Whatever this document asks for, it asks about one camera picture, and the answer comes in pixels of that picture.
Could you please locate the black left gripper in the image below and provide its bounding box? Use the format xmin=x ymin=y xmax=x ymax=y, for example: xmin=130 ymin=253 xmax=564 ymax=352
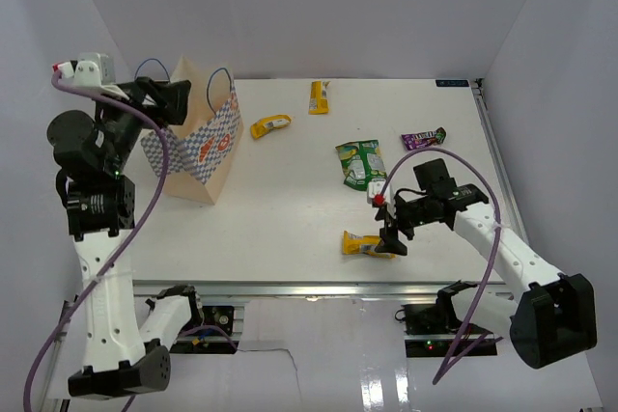
xmin=92 ymin=75 xmax=189 ymax=173

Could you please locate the yellow snack bar wrapper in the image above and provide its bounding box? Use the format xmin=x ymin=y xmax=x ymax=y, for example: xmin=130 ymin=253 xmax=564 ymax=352
xmin=342 ymin=231 xmax=390 ymax=258

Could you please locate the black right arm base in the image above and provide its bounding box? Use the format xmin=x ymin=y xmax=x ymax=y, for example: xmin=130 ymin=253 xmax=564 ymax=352
xmin=393 ymin=283 xmax=498 ymax=360

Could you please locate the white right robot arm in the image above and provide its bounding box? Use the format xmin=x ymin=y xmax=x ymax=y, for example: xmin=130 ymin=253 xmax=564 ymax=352
xmin=367 ymin=158 xmax=598 ymax=369

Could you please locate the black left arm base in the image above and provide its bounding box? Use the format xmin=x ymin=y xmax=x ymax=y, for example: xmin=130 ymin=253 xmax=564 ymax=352
xmin=171 ymin=305 xmax=239 ymax=355

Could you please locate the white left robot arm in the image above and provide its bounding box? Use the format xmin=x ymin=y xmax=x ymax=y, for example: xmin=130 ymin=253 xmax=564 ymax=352
xmin=47 ymin=72 xmax=204 ymax=400

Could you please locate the blue checkered paper bag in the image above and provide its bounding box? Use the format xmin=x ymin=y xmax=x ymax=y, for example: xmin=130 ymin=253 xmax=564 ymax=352
xmin=163 ymin=56 xmax=243 ymax=205

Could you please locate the green Fox's candy bag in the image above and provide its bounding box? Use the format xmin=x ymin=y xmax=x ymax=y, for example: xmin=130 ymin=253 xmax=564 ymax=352
xmin=335 ymin=140 xmax=387 ymax=191

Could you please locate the yellow snack pack curled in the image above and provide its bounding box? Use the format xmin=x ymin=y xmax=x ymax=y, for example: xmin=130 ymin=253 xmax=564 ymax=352
xmin=250 ymin=114 xmax=292 ymax=140

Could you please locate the purple M&M's packet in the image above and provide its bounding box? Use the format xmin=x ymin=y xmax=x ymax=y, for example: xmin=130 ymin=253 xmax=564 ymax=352
xmin=401 ymin=127 xmax=446 ymax=151

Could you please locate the yellow snack bar far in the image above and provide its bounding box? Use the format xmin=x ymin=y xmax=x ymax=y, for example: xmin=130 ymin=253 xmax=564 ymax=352
xmin=308 ymin=80 xmax=330 ymax=115

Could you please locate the blue table corner label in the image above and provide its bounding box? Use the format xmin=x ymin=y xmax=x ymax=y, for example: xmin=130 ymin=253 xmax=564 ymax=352
xmin=435 ymin=79 xmax=469 ymax=88

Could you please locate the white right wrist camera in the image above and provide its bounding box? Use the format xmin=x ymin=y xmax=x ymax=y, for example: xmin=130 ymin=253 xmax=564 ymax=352
xmin=366 ymin=178 xmax=392 ymax=207

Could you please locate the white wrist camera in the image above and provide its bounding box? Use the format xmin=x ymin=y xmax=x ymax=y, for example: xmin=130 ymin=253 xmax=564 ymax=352
xmin=366 ymin=178 xmax=392 ymax=207
xmin=52 ymin=52 xmax=126 ymax=97

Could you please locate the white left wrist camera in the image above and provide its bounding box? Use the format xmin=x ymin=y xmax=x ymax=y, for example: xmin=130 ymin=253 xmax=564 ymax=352
xmin=52 ymin=52 xmax=126 ymax=97

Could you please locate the aluminium table edge rail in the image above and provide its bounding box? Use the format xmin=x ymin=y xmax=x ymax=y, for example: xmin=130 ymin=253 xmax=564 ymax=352
xmin=132 ymin=279 xmax=513 ymax=298

